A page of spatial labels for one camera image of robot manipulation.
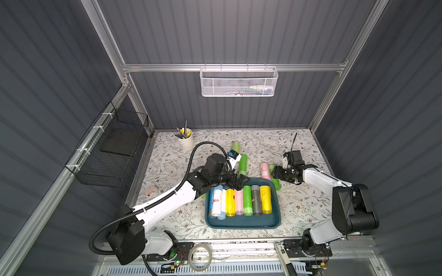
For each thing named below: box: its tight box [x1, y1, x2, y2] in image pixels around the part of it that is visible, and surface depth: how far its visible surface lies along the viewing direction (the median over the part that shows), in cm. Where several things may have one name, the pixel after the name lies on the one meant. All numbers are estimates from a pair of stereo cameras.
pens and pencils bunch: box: [174, 120, 192, 140], surface depth 108 cm
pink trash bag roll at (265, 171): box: [260, 162, 272, 182], surface depth 98 cm
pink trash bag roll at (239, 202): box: [234, 188, 245, 216], surface depth 86 cm
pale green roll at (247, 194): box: [242, 185, 254, 217], surface depth 86 cm
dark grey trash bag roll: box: [250, 184, 263, 216], surface depth 86 cm
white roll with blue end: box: [216, 188, 227, 221], surface depth 84 cm
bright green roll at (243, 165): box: [237, 154, 249, 178], surface depth 101 cm
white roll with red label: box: [210, 185, 224, 217], surface depth 82 cm
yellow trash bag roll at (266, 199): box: [260, 185, 273, 215], surface depth 87 cm
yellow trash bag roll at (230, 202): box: [225, 188, 236, 217], surface depth 86 cm
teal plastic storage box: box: [204, 177, 282, 229], surface depth 83 cm
